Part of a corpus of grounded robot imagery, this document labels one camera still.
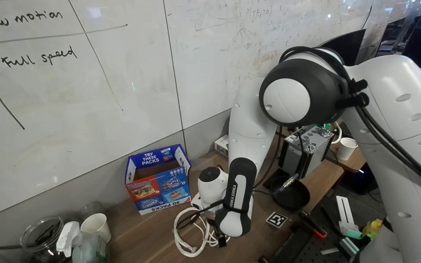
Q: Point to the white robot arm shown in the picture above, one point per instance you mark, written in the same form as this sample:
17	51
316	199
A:
381	102

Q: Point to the small white product box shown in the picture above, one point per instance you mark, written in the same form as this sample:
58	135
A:
223	145

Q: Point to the blue cardboard snack box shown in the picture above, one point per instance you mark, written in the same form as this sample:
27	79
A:
158	178

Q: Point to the grey box with foil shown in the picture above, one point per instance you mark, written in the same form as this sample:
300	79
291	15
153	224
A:
305	151

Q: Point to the black frying pan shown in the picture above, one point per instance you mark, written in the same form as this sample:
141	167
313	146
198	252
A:
290	193

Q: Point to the black white fiducial marker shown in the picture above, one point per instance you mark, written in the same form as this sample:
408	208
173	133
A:
277	219

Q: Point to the white mug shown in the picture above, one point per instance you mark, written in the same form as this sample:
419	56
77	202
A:
347	148

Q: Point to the white paper cup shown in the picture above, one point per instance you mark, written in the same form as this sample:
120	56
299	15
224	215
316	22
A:
97	224

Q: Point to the green spray bottle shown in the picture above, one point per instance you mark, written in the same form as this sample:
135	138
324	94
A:
81	247

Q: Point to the glass jar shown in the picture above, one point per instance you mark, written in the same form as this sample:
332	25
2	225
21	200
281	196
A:
39	241

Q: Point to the black clamp orange handle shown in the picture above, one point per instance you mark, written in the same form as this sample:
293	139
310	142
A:
315	228

